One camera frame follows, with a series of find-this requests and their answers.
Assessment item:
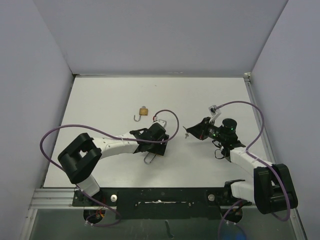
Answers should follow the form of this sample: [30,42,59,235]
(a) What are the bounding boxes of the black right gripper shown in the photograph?
[187,117,226,144]

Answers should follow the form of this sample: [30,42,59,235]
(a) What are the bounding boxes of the silver key bunch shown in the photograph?
[183,126,190,139]

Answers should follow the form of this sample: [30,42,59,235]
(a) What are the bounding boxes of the large brass padlock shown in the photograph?
[143,152,157,165]

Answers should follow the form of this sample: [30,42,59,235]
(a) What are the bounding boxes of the small brass padlock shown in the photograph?
[133,106,149,122]

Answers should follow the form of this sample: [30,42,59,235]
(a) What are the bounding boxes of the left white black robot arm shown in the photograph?
[57,120,169,206]

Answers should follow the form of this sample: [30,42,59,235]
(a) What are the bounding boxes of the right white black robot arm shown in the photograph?
[186,117,298,214]

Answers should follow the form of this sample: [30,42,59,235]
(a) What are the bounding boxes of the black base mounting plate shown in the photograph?
[72,187,237,224]

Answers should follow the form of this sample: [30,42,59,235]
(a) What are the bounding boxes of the black loop wire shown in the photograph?
[213,147,227,161]

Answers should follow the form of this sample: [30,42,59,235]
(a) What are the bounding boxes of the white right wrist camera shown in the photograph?
[208,105,221,124]

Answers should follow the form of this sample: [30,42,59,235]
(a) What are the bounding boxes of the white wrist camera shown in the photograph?
[208,105,221,124]
[152,116,167,128]

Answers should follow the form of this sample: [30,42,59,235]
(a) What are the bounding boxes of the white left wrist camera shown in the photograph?
[152,116,167,128]

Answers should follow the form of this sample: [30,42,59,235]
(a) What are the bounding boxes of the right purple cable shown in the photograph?
[212,101,292,240]

